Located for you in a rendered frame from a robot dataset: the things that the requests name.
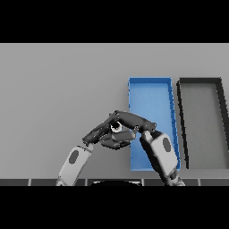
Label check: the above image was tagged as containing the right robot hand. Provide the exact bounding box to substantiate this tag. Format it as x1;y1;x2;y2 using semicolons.
108;109;157;134

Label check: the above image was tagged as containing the blue bin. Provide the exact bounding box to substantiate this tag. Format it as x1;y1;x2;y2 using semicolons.
127;76;182;173

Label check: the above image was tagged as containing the dark grey bin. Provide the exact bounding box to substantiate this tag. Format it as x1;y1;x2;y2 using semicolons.
175;77;229;171

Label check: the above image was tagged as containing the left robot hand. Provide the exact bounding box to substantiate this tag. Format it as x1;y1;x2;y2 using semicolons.
81;117;138;149

